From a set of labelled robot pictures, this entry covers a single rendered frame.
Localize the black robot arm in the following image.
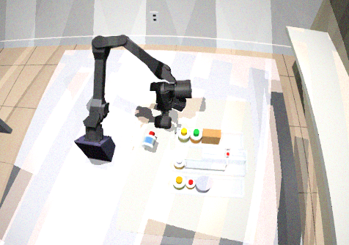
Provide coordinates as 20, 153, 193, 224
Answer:
83, 34, 192, 142

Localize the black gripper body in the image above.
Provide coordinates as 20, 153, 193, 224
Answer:
154, 97, 172, 129

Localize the brown box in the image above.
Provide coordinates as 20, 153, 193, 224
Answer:
202, 128, 221, 145

